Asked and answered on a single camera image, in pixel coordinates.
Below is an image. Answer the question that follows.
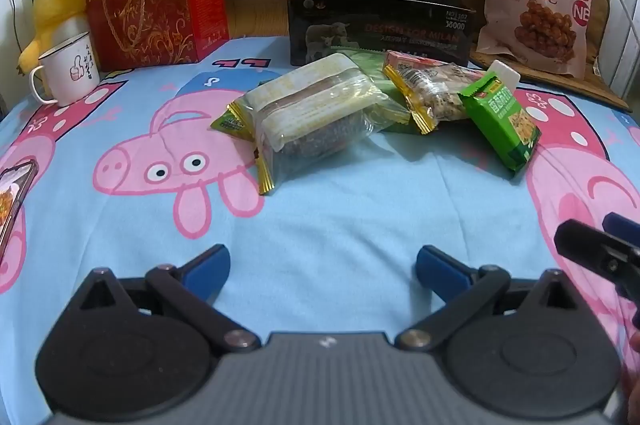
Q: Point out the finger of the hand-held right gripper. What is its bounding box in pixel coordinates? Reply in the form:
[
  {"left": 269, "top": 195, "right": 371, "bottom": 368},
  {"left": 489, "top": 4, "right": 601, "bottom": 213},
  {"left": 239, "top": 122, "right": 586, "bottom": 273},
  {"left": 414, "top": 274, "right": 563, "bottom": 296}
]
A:
[
  {"left": 555, "top": 219, "right": 640, "bottom": 307},
  {"left": 602, "top": 212, "right": 640, "bottom": 251}
]

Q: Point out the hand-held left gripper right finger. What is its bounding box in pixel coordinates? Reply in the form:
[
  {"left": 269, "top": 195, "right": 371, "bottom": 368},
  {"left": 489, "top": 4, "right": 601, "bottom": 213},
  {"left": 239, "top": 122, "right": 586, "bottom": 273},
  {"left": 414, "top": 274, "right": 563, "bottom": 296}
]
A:
[{"left": 395, "top": 245, "right": 582, "bottom": 352}]

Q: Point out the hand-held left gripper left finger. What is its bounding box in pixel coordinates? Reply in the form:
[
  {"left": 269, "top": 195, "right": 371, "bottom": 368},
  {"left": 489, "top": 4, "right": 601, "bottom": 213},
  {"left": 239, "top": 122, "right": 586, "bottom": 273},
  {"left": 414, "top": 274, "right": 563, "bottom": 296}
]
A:
[{"left": 65, "top": 244, "right": 262, "bottom": 352}]

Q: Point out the clear nut bar packet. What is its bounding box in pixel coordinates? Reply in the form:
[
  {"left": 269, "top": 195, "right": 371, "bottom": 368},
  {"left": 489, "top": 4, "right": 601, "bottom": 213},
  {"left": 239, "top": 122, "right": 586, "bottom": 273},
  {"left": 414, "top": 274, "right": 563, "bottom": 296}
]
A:
[{"left": 384, "top": 60, "right": 488, "bottom": 136}]

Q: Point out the printed cartoon blanket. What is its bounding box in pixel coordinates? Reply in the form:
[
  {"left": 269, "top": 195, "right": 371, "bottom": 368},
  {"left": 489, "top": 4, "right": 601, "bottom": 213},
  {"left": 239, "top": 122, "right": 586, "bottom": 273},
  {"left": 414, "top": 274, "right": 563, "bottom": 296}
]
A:
[{"left": 0, "top": 35, "right": 640, "bottom": 425}]

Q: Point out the small green gold packet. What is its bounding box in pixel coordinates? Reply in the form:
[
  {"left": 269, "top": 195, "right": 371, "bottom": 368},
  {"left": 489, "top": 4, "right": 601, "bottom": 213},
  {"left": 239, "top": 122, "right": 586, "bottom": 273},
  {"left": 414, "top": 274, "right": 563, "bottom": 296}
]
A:
[{"left": 210, "top": 102, "right": 256, "bottom": 142}]

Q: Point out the green cracker packet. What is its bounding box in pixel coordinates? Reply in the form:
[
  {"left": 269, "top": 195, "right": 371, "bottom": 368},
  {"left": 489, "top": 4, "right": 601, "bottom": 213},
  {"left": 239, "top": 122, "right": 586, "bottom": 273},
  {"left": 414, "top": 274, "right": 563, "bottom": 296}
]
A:
[{"left": 459, "top": 72, "right": 543, "bottom": 179}]

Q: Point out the light green snack packet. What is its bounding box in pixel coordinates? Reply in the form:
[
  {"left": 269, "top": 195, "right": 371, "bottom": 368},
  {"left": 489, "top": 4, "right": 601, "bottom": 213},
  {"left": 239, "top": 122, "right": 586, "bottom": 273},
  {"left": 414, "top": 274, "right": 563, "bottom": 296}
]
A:
[{"left": 345, "top": 48, "right": 415, "bottom": 134}]

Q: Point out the large clear cake packet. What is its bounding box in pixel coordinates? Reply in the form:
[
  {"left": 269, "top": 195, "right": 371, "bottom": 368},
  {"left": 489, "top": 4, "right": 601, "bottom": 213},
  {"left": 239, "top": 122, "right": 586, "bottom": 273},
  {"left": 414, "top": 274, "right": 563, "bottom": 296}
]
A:
[{"left": 250, "top": 52, "right": 389, "bottom": 197}]

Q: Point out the small white packet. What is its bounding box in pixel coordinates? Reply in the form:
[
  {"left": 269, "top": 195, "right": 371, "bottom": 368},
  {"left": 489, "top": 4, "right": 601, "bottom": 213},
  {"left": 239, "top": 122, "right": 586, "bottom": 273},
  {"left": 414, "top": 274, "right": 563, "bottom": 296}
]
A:
[{"left": 487, "top": 59, "right": 521, "bottom": 92}]

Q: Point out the smartphone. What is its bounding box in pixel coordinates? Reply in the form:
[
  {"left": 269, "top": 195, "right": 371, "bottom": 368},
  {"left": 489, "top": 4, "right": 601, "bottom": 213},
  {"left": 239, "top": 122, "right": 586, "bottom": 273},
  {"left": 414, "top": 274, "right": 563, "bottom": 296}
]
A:
[{"left": 0, "top": 159, "right": 40, "bottom": 262}]

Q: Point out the red snack packet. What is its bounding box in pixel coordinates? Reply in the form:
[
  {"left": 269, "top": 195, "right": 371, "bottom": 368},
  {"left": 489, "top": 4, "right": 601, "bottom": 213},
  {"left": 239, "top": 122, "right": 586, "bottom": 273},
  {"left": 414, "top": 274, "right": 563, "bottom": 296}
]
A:
[{"left": 382, "top": 50, "right": 451, "bottom": 72}]

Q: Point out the white enamel mug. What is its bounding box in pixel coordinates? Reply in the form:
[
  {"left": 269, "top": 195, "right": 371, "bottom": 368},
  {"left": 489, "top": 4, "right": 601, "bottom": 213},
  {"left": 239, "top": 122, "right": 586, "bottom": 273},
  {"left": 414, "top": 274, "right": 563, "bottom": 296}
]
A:
[{"left": 29, "top": 30, "right": 104, "bottom": 108}]

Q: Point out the black cardboard box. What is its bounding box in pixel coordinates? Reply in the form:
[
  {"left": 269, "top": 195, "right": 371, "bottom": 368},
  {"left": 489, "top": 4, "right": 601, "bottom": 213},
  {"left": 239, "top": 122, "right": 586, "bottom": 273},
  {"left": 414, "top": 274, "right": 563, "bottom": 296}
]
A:
[{"left": 286, "top": 0, "right": 471, "bottom": 69}]

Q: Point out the yellow duck plush toy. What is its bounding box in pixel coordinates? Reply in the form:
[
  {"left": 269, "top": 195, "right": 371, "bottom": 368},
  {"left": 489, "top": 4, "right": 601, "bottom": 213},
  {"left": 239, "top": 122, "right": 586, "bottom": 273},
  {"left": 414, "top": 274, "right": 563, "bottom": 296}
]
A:
[{"left": 17, "top": 0, "right": 92, "bottom": 73}]

